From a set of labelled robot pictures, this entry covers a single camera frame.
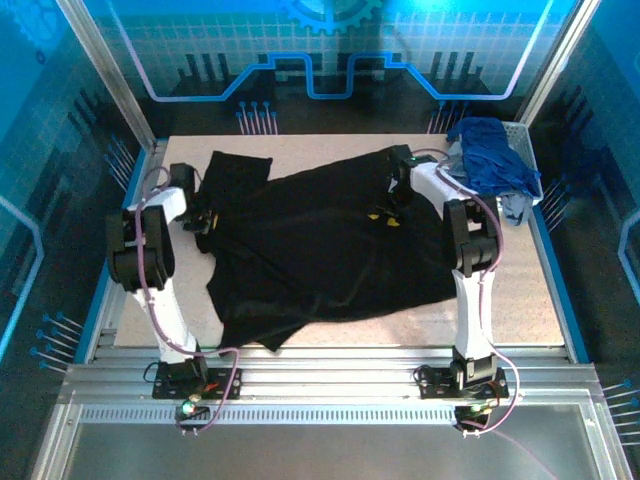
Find black floral print t-shirt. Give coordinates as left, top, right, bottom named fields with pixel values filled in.
left=192, top=146, right=459, bottom=354

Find blue t-shirt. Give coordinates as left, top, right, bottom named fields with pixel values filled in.
left=446, top=117, right=544, bottom=199

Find grey t-shirt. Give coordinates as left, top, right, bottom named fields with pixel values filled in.
left=446, top=142, right=535, bottom=227

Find blue table edge trim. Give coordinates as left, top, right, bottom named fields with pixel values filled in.
left=74, top=147, right=151, bottom=364
left=529, top=204, right=592, bottom=365

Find small black controller board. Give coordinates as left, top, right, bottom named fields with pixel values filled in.
left=453, top=402, right=494, bottom=426
left=174, top=399, right=211, bottom=424

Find steel tray panel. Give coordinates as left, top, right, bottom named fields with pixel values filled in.
left=29, top=399, right=634, bottom=480

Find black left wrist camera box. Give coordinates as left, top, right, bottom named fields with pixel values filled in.
left=168, top=163, right=196, bottom=195

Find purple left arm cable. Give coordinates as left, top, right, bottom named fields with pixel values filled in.
left=133, top=166, right=242, bottom=436

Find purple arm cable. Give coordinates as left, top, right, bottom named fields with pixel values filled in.
left=412, top=147, right=521, bottom=437
left=133, top=166, right=242, bottom=436

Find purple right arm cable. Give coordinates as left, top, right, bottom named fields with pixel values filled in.
left=412, top=147, right=521, bottom=437

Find aluminium table side rail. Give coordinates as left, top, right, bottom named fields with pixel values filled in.
left=94, top=139, right=171, bottom=361

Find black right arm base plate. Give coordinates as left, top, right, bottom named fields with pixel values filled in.
left=414, top=364, right=510, bottom=401

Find aluminium frame cross rails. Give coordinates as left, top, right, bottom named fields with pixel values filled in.
left=64, top=344, right=601, bottom=407

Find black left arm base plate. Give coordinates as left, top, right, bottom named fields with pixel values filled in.
left=152, top=362, right=243, bottom=400

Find aluminium frame post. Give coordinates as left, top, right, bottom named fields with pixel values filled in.
left=54, top=0, right=160, bottom=151
left=514, top=0, right=601, bottom=126

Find slotted metal cable duct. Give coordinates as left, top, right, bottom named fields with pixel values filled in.
left=79, top=403, right=459, bottom=426

